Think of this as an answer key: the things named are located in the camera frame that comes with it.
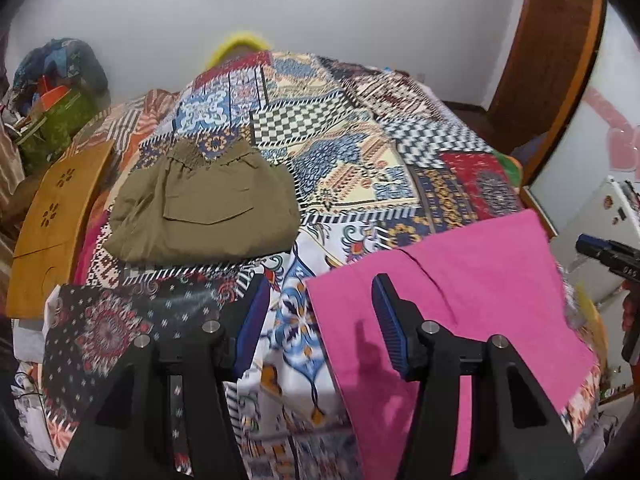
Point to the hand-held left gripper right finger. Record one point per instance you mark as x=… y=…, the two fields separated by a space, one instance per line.
x=387 y=325

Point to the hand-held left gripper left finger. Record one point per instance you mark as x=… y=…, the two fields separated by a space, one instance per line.
x=252 y=321

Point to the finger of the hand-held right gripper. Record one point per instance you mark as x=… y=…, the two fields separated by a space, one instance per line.
x=607 y=256

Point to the pink pants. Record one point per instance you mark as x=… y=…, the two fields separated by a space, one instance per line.
x=475 y=285

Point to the olive green pants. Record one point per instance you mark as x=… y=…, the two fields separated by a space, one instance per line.
x=200 y=210

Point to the white appliance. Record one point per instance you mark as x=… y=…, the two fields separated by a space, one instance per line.
x=595 y=215

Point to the dark floral printed cloth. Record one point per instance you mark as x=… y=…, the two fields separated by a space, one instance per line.
x=100 y=320

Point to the brown wooden door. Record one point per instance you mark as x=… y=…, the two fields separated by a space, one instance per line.
x=545 y=60

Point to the colourful patchwork printed blanket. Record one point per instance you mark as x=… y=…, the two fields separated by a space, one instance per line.
x=325 y=125

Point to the orange wooden lap table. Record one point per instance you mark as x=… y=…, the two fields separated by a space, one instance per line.
x=45 y=240

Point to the orange striped cloth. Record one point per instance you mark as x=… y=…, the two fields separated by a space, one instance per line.
x=145 y=115

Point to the green patterned bag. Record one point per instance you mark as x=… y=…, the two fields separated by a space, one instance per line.
x=60 y=120

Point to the yellow pillow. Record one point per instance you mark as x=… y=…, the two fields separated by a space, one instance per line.
x=235 y=42

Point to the pile of mixed clothes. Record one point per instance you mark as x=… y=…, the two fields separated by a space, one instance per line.
x=65 y=62

